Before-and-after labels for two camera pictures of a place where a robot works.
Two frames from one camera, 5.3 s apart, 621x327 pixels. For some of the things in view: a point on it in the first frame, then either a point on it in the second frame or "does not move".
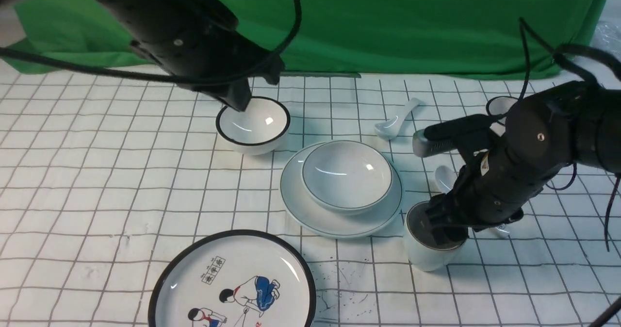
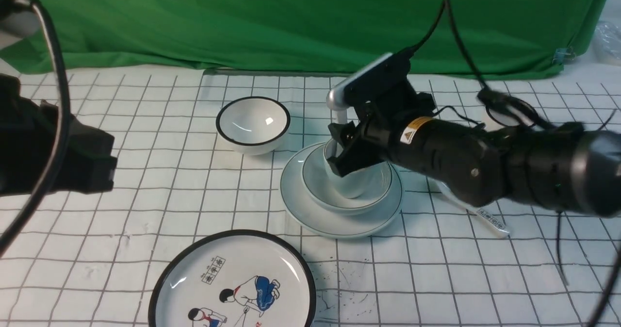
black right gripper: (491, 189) -> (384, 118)
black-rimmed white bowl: (259, 130) does not move
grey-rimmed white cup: (423, 252) -> (353, 184)
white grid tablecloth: (105, 175) does not move
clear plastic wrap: (607, 37) does not move
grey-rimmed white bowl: (346, 177) does not move
